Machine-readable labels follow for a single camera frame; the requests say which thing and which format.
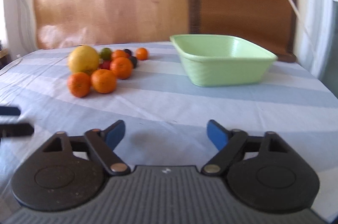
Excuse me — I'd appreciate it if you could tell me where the green lime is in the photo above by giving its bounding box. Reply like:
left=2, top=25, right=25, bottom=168
left=100, top=48, right=112, bottom=61

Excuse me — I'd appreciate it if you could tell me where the dark plum far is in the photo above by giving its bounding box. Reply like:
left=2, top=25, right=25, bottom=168
left=124, top=49, right=132, bottom=56

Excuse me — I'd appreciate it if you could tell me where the brown woven mat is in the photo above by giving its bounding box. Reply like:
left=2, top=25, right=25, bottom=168
left=188, top=0, right=296, bottom=63

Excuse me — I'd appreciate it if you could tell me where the red tomato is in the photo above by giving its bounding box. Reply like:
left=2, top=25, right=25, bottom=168
left=99, top=60, right=111, bottom=70

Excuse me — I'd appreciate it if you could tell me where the large yellow citrus fruit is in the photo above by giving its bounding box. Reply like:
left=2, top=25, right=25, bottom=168
left=68, top=45, right=100, bottom=75

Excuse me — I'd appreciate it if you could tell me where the orange mandarin back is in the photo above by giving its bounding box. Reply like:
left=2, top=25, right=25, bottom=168
left=111, top=49, right=129, bottom=61

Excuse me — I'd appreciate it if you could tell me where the blue white striped tablecloth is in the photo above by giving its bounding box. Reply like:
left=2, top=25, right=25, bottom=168
left=1, top=42, right=337, bottom=221

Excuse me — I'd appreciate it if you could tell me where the light green plastic basin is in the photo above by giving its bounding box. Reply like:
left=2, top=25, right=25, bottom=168
left=170, top=34, right=278, bottom=87

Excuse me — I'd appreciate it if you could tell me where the dark purple plum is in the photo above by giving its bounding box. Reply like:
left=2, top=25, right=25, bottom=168
left=129, top=56, right=138, bottom=68

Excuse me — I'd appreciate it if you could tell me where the small orange mandarin far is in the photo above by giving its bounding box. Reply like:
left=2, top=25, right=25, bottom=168
left=135, top=48, right=148, bottom=60

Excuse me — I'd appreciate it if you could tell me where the frosted glass door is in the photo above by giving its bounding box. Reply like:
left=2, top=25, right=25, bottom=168
left=297, top=0, right=337, bottom=96

